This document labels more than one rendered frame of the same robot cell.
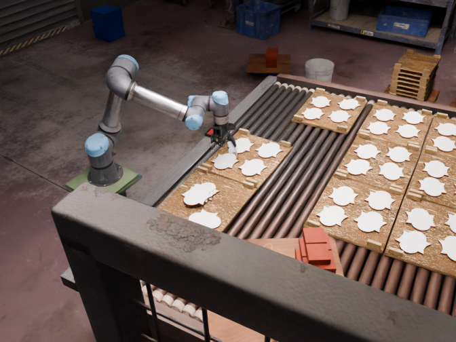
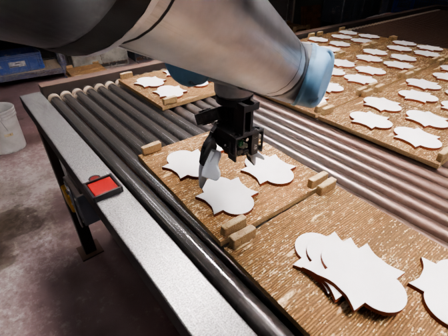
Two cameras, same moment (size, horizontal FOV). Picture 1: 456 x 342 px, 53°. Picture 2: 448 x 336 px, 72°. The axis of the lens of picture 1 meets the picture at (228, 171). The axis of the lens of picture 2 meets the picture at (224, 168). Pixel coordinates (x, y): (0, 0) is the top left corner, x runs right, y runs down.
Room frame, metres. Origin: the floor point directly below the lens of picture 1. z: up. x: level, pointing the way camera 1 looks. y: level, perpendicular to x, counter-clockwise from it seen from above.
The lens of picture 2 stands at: (1.79, 0.55, 1.42)
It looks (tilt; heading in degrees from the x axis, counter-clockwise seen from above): 35 degrees down; 291
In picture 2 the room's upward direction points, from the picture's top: straight up
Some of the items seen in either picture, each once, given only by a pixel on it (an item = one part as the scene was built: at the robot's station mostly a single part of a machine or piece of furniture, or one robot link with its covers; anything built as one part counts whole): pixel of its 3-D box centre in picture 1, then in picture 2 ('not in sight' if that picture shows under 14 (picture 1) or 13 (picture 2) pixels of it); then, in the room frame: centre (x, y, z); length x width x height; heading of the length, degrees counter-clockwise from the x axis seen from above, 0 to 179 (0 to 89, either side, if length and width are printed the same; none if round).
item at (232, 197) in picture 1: (204, 203); (365, 273); (1.68, 0.12, 0.93); 0.41 x 0.35 x 0.02; 149
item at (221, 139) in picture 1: (220, 132); (236, 124); (1.97, 0.03, 1.14); 0.09 x 0.08 x 0.12; 148
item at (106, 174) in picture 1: (103, 167); not in sight; (1.96, 0.66, 0.95); 0.15 x 0.15 x 0.10
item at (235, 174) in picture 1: (247, 157); (228, 169); (2.03, -0.11, 0.93); 0.41 x 0.35 x 0.02; 148
